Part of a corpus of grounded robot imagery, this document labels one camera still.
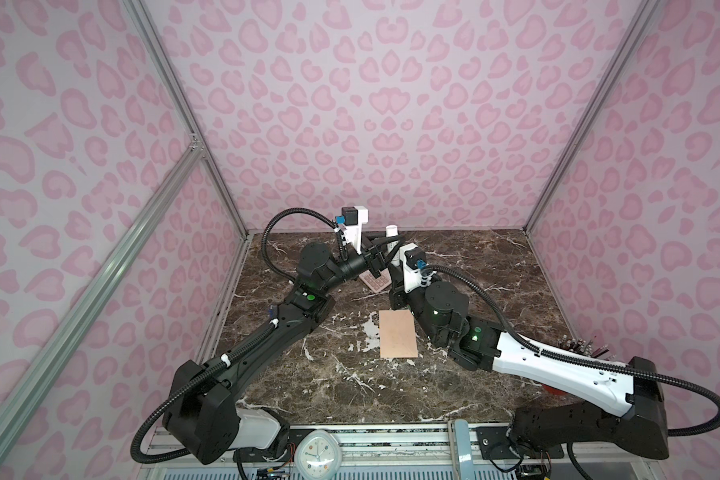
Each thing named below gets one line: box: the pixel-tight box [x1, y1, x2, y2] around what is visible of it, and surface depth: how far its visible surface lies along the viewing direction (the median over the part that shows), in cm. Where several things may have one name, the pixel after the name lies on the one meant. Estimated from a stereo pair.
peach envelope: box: [379, 309, 418, 358], surface depth 90 cm
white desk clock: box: [294, 429, 342, 480], surface depth 71 cm
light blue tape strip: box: [455, 419, 474, 480], surface depth 70 cm
